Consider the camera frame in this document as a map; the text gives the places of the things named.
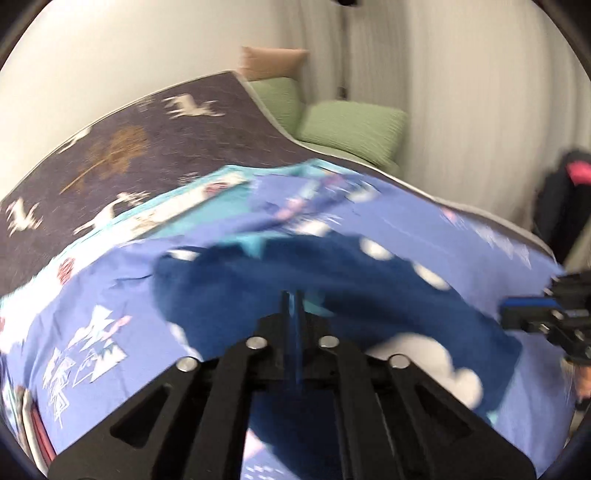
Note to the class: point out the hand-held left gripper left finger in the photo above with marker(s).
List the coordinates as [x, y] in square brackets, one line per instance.
[277, 344]

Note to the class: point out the peach pillow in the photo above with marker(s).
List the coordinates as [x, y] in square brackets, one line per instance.
[272, 62]

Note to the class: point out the large green cushion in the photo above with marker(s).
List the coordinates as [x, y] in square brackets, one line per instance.
[351, 124]

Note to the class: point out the white teal quilted blanket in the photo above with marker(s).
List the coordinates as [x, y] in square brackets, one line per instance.
[152, 219]

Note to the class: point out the red cloth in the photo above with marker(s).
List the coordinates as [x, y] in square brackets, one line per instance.
[39, 429]

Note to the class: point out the black floor lamp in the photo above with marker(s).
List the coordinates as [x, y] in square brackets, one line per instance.
[343, 55]

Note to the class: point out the blue tree print bed sheet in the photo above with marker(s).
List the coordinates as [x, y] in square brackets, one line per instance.
[92, 295]

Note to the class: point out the person's right hand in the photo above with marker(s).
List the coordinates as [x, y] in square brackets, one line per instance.
[575, 385]

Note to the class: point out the pale grey curtain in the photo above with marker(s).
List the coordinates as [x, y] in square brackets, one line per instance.
[461, 92]

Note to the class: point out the navy fleece garment white spots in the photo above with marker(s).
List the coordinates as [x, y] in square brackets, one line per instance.
[258, 286]

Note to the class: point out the black bag with pink patch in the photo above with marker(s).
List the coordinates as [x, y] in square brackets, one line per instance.
[558, 207]

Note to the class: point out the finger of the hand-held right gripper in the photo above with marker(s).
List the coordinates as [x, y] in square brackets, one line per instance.
[526, 305]

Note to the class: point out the small green cushion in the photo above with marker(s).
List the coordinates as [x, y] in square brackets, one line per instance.
[277, 101]

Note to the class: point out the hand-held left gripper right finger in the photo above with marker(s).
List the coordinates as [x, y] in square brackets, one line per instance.
[314, 344]

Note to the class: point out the purple deer print blanket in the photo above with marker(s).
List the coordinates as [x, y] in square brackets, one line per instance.
[161, 152]

